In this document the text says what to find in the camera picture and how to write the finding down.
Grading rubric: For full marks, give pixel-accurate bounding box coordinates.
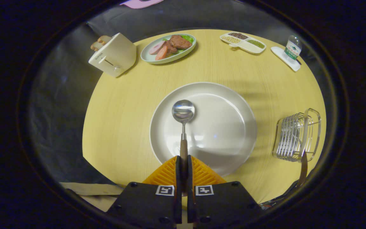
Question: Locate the metal spoon with wooden handle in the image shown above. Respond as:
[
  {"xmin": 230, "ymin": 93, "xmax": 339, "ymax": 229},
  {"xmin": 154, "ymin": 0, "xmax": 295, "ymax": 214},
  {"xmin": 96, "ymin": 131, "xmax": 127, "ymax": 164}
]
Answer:
[{"xmin": 172, "ymin": 100, "xmax": 195, "ymax": 196}]

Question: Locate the white divided dish with grains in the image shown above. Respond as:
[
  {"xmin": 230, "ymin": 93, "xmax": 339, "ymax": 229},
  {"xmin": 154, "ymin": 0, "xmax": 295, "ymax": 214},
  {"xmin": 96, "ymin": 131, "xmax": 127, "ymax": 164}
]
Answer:
[{"xmin": 220, "ymin": 32, "xmax": 267, "ymax": 54}]

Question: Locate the large white plate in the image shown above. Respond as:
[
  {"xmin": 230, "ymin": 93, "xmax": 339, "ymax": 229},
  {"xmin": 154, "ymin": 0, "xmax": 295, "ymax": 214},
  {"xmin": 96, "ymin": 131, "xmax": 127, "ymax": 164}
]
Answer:
[{"xmin": 149, "ymin": 82, "xmax": 257, "ymax": 177}]

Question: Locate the brown meat piece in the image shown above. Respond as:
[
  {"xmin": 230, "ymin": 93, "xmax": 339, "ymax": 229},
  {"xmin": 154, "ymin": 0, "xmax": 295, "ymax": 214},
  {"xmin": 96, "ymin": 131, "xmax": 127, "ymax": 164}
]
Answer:
[{"xmin": 166, "ymin": 35, "xmax": 192, "ymax": 54}]

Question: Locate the white coaster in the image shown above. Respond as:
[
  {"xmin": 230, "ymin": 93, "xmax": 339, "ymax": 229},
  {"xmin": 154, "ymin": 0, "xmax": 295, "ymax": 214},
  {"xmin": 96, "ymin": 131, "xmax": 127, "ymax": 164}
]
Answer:
[{"xmin": 271, "ymin": 46, "xmax": 301, "ymax": 72}]

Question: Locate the pink sausage slice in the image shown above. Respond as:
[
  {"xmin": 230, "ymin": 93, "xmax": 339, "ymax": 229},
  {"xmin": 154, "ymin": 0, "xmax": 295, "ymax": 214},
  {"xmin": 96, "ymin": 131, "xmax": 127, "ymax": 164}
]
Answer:
[
  {"xmin": 155, "ymin": 45, "xmax": 168, "ymax": 61},
  {"xmin": 149, "ymin": 41, "xmax": 166, "ymax": 55}
]

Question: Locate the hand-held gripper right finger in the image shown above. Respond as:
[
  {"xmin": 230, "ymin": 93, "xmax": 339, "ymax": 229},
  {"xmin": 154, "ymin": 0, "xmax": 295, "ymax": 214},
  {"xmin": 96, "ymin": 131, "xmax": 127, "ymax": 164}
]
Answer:
[{"xmin": 187, "ymin": 155, "xmax": 261, "ymax": 229}]

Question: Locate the green plate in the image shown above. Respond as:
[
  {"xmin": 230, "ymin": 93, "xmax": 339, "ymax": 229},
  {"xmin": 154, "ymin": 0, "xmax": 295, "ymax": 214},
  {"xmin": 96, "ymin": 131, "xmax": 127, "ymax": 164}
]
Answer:
[{"xmin": 140, "ymin": 33, "xmax": 197, "ymax": 65}]

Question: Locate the cream toaster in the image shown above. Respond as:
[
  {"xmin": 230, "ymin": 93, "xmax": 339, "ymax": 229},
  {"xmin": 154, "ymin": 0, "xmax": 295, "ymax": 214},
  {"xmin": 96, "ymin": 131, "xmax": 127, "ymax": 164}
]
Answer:
[{"xmin": 88, "ymin": 33, "xmax": 137, "ymax": 78}]

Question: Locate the clear wire cutlery rack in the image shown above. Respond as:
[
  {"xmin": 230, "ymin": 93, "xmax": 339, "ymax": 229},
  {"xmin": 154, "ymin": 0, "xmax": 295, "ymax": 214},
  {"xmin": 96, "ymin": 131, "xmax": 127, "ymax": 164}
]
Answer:
[{"xmin": 272, "ymin": 108, "xmax": 322, "ymax": 163}]

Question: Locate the black cable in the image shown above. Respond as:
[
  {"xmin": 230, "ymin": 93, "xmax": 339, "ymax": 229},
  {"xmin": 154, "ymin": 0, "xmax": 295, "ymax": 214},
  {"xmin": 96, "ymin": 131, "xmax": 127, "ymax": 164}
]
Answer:
[{"xmin": 261, "ymin": 180, "xmax": 299, "ymax": 210}]

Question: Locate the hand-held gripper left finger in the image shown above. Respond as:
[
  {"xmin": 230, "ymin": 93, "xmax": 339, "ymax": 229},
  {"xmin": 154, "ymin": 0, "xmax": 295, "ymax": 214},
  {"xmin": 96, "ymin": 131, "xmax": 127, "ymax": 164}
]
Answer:
[{"xmin": 106, "ymin": 155, "xmax": 182, "ymax": 229}]

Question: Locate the clear water bottle green cap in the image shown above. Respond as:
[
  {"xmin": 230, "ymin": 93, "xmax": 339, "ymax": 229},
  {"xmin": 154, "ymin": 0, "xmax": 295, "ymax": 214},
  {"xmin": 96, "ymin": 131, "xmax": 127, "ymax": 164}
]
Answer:
[{"xmin": 282, "ymin": 35, "xmax": 302, "ymax": 64}]

